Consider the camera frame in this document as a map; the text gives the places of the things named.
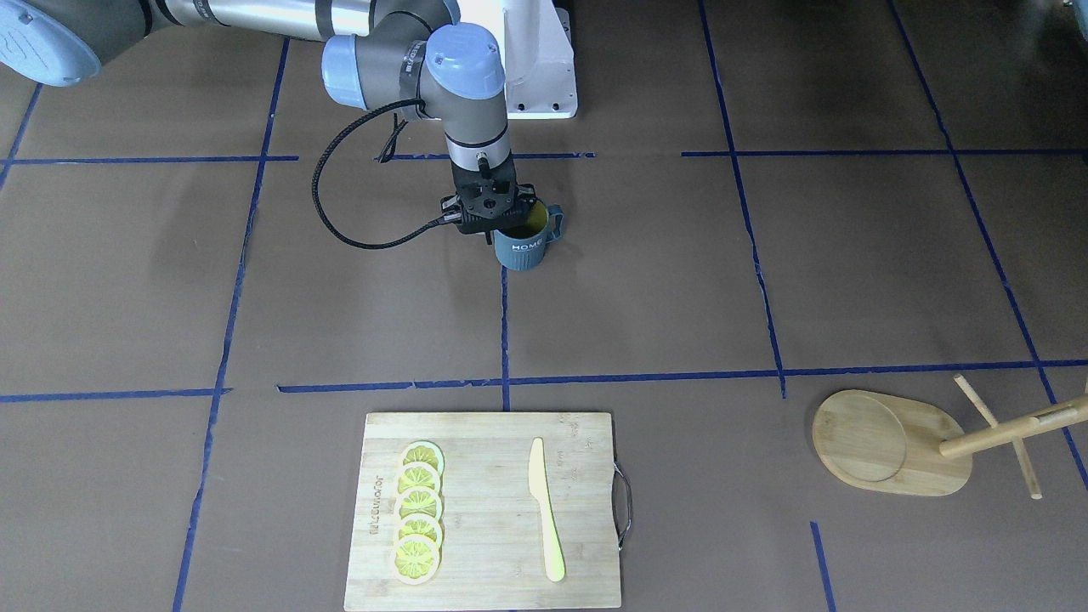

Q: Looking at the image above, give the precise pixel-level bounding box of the wooden cup storage rack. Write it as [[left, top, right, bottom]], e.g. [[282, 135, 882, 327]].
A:
[[811, 375, 1087, 500]]

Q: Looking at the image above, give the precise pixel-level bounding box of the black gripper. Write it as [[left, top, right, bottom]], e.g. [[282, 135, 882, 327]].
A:
[[450, 158, 516, 224]]

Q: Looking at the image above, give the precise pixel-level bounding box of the yellow plastic knife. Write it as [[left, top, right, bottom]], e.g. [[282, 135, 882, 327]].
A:
[[527, 437, 566, 582]]

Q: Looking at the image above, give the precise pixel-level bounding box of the lemon slice three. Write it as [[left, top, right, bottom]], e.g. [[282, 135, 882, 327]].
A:
[[394, 485, 444, 521]]

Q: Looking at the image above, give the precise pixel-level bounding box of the wooden cutting board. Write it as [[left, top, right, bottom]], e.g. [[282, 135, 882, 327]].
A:
[[343, 411, 622, 611]]

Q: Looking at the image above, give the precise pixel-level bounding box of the blue mug yellow inside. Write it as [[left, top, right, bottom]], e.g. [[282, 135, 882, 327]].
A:
[[493, 199, 564, 271]]

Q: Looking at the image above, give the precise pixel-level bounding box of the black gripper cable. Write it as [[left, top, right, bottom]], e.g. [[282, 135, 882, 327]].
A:
[[309, 97, 452, 250]]

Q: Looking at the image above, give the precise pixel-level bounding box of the lemon slice four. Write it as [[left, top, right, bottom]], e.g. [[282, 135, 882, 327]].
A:
[[395, 513, 445, 547]]

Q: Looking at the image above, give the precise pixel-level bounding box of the lemon slice two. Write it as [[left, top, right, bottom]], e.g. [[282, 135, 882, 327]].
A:
[[396, 462, 442, 495]]

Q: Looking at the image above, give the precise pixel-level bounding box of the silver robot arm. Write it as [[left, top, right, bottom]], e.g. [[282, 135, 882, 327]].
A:
[[1, 1, 533, 234]]

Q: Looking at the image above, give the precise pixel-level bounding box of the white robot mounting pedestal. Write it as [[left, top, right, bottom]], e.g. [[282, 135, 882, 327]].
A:
[[458, 1, 579, 121]]

